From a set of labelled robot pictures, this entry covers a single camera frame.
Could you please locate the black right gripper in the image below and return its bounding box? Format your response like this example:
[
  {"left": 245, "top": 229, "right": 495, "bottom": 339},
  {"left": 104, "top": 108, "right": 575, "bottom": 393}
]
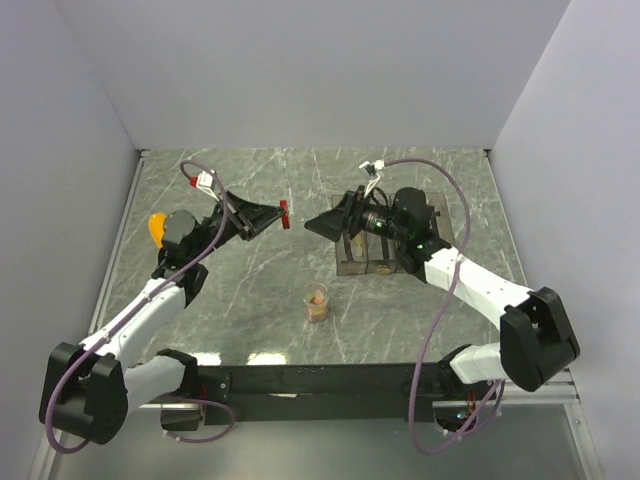
[{"left": 305, "top": 186, "right": 408, "bottom": 244}]

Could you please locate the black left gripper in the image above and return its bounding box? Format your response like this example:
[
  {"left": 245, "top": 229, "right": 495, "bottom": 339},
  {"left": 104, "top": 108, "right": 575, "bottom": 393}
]
[{"left": 192, "top": 190, "right": 286, "bottom": 262}]

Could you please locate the red jar lid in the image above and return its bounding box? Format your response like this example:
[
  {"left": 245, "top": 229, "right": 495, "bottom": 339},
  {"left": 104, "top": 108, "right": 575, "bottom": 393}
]
[{"left": 279, "top": 200, "right": 291, "bottom": 230}]

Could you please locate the yellow plastic scoop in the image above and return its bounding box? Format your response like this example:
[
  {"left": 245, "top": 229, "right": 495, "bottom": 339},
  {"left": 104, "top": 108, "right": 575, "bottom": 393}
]
[{"left": 147, "top": 212, "right": 167, "bottom": 249}]

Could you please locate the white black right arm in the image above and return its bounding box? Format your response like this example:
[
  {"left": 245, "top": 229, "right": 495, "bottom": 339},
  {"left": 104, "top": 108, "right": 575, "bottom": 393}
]
[{"left": 304, "top": 187, "right": 581, "bottom": 399}]

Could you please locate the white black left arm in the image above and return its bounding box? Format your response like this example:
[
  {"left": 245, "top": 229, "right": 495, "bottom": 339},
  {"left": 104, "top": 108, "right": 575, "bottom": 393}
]
[{"left": 39, "top": 191, "right": 289, "bottom": 454}]

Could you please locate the black base beam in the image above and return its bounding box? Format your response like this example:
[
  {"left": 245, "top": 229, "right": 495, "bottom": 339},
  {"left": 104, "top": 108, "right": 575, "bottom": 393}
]
[{"left": 180, "top": 363, "right": 415, "bottom": 422}]

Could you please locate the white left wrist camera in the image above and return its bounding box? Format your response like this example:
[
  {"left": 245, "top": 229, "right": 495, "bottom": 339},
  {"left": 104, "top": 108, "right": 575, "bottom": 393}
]
[{"left": 189, "top": 171, "right": 217, "bottom": 198}]

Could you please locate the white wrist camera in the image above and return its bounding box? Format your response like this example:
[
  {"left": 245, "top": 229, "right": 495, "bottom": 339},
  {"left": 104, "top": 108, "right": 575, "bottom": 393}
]
[
  {"left": 189, "top": 171, "right": 217, "bottom": 198},
  {"left": 358, "top": 159, "right": 385, "bottom": 198}
]

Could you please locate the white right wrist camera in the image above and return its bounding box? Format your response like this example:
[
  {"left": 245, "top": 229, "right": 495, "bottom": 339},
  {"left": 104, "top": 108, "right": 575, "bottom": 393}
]
[{"left": 358, "top": 159, "right": 385, "bottom": 198}]

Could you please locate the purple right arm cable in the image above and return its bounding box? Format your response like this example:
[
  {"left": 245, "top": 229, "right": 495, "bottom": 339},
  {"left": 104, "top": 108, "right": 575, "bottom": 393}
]
[{"left": 384, "top": 158, "right": 505, "bottom": 456}]

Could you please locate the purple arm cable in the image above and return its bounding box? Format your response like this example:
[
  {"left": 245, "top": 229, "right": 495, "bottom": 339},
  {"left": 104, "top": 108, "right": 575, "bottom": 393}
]
[
  {"left": 43, "top": 159, "right": 237, "bottom": 455},
  {"left": 384, "top": 158, "right": 505, "bottom": 456}
]

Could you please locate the aluminium frame rail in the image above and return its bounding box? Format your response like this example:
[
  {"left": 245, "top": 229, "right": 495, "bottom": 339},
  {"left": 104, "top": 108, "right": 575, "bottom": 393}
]
[{"left": 84, "top": 148, "right": 149, "bottom": 341}]

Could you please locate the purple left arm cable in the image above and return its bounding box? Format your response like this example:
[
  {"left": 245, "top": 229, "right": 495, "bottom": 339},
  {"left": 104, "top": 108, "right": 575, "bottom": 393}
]
[{"left": 43, "top": 159, "right": 237, "bottom": 455}]

